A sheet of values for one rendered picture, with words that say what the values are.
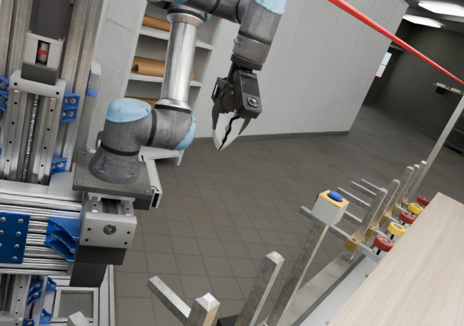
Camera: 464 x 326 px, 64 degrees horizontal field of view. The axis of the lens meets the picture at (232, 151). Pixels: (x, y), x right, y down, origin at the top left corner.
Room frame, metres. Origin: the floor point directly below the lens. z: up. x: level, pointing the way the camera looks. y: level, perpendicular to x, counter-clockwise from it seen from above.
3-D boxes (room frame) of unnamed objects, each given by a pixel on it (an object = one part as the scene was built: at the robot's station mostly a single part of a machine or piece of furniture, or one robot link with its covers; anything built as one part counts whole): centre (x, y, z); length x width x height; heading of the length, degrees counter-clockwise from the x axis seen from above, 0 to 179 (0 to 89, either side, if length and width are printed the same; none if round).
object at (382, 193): (1.62, -0.71, 0.86); 0.04 x 0.04 x 0.48; 58
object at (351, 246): (1.60, -0.70, 0.81); 0.14 x 0.06 x 0.05; 148
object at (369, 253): (1.63, -0.62, 0.81); 0.44 x 0.03 x 0.04; 58
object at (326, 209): (0.99, -0.32, 1.18); 0.07 x 0.07 x 0.08; 58
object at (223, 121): (0.82, 0.05, 1.35); 0.06 x 0.03 x 0.09; 25
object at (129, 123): (1.03, 0.32, 1.20); 0.13 x 0.12 x 0.14; 122
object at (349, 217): (1.84, -0.75, 0.81); 0.44 x 0.03 x 0.04; 58
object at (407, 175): (2.05, -0.97, 0.91); 0.04 x 0.04 x 0.48; 58
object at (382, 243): (1.53, -0.78, 0.85); 0.08 x 0.08 x 0.11
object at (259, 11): (0.82, 0.04, 1.61); 0.09 x 0.08 x 0.11; 32
